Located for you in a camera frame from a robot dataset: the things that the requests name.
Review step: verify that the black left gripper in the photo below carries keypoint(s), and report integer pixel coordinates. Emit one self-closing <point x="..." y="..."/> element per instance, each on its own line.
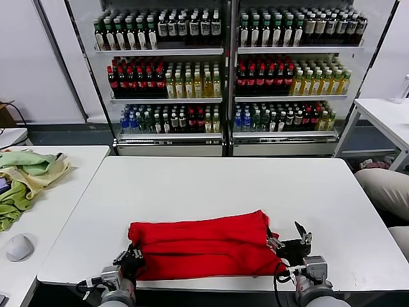
<point x="132" y="267"/>

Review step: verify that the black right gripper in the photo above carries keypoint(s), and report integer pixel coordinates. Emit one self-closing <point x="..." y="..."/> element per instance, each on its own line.
<point x="294" y="251"/>

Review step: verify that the red t-shirt bear print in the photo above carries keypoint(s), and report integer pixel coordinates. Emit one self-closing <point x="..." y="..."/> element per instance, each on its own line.
<point x="204" y="249"/>

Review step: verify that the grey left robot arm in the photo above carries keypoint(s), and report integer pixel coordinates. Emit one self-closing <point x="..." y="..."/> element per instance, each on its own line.
<point x="118" y="299"/>

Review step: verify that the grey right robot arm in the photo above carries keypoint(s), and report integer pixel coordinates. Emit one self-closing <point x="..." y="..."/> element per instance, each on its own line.
<point x="319" y="299"/>

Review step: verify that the drinks display cooler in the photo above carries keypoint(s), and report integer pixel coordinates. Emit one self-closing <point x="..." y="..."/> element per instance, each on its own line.
<point x="285" y="149"/>
<point x="168" y="149"/>

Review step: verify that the beige trouser leg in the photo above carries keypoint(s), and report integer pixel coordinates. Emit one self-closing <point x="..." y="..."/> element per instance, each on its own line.
<point x="385" y="192"/>
<point x="401" y="240"/>

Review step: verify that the grey computer mouse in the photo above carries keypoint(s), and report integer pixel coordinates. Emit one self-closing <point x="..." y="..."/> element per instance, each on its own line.
<point x="19" y="247"/>

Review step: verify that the cream yellow garment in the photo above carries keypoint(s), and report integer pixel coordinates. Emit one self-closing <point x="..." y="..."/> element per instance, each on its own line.
<point x="42" y="184"/>

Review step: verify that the pink white cloth pile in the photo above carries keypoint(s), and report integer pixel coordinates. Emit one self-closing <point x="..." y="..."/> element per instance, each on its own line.
<point x="375" y="163"/>

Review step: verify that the dark drink bottle white cap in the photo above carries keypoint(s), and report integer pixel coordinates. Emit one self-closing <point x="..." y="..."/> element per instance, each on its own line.
<point x="272" y="122"/>
<point x="157" y="125"/>
<point x="280" y="122"/>
<point x="165" y="125"/>

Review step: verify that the brown tea bottle white label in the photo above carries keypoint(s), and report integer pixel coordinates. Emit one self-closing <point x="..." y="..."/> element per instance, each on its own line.
<point x="296" y="121"/>
<point x="174" y="124"/>
<point x="182" y="124"/>
<point x="288" y="121"/>

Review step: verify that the red cap cola bottle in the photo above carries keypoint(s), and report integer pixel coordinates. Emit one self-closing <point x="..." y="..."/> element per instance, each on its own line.
<point x="112" y="84"/>
<point x="279" y="81"/>
<point x="131" y="84"/>
<point x="305" y="121"/>
<point x="260" y="81"/>
<point x="141" y="84"/>
<point x="151" y="84"/>
<point x="288" y="81"/>
<point x="269" y="81"/>
<point x="313" y="121"/>
<point x="199" y="124"/>
<point x="121" y="84"/>
<point x="250" y="81"/>
<point x="241" y="81"/>
<point x="191" y="124"/>
<point x="160" y="84"/>

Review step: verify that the yellow tea bottle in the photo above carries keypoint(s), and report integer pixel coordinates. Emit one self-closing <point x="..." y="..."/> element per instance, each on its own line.
<point x="179" y="88"/>
<point x="325" y="86"/>
<point x="322" y="121"/>
<point x="316" y="86"/>
<point x="307" y="86"/>
<point x="298" y="86"/>
<point x="215" y="124"/>
<point x="216" y="88"/>
<point x="344" y="86"/>
<point x="335" y="86"/>
<point x="330" y="121"/>
<point x="207" y="124"/>
<point x="197" y="88"/>
<point x="188" y="88"/>
<point x="170" y="88"/>
<point x="206" y="88"/>

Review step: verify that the blue label water bottle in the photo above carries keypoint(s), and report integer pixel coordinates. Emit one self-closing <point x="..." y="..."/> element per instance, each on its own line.
<point x="245" y="122"/>
<point x="132" y="125"/>
<point x="236" y="122"/>
<point x="124" y="125"/>

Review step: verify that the olive green garment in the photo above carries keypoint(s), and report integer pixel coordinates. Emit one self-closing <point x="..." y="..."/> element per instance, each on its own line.
<point x="12" y="201"/>

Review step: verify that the light green garment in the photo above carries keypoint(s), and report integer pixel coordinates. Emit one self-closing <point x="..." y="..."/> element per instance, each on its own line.
<point x="34" y="168"/>

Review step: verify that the white table with legs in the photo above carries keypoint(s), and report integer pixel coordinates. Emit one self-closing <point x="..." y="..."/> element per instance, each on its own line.
<point x="380" y="112"/>

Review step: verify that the brown cardboard box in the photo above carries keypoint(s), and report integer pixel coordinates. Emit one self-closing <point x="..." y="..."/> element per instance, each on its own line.
<point x="4" y="115"/>

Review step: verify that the green cap dark bottle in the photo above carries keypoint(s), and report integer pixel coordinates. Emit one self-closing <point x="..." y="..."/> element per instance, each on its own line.
<point x="110" y="38"/>
<point x="254" y="34"/>
<point x="287" y="34"/>
<point x="142" y="37"/>
<point x="99" y="38"/>
<point x="243" y="34"/>
<point x="152" y="36"/>
<point x="131" y="37"/>
<point x="120" y="37"/>
<point x="276" y="34"/>
<point x="298" y="34"/>
<point x="265" y="34"/>

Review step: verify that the dark tea bottle beige label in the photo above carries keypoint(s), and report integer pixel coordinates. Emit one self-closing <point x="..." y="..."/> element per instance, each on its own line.
<point x="361" y="28"/>
<point x="330" y="27"/>
<point x="308" y="27"/>
<point x="351" y="28"/>
<point x="319" y="27"/>
<point x="341" y="27"/>

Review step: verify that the dark tea bottle white label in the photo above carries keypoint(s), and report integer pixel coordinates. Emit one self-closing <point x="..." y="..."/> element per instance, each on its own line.
<point x="162" y="30"/>
<point x="193" y="29"/>
<point x="182" y="29"/>
<point x="204" y="29"/>
<point x="216" y="28"/>
<point x="172" y="30"/>

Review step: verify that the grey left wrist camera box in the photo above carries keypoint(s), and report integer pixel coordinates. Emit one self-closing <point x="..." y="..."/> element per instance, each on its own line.
<point x="112" y="277"/>

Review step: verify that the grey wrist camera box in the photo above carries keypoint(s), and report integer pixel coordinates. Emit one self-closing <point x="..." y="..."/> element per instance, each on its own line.
<point x="314" y="268"/>
<point x="112" y="277"/>

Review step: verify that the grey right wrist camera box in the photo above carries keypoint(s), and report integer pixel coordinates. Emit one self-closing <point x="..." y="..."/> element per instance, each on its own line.
<point x="314" y="268"/>

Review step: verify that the grey metal wall post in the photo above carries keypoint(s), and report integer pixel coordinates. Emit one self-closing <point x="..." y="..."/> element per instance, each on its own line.
<point x="60" y="59"/>

